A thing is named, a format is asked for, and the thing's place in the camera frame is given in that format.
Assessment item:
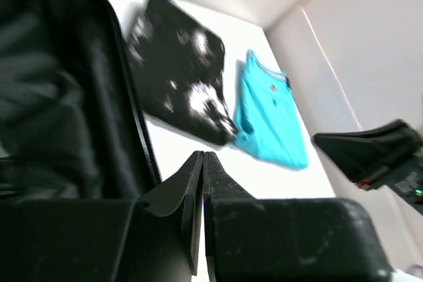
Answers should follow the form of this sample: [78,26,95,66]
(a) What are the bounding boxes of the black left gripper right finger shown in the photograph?
[202,152,392,281]

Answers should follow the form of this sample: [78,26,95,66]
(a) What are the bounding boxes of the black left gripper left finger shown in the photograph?
[108,151,204,281]

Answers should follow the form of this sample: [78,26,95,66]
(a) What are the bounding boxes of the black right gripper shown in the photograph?
[312,119,422,215]

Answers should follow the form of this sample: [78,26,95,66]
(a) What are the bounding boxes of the turquoise shorts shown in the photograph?
[233,50,309,170]

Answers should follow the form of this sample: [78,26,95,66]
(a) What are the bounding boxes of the black ribbed hard-shell suitcase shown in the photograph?
[1,0,161,199]

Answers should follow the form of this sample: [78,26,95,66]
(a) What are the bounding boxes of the black white patterned garment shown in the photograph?
[127,0,238,146]

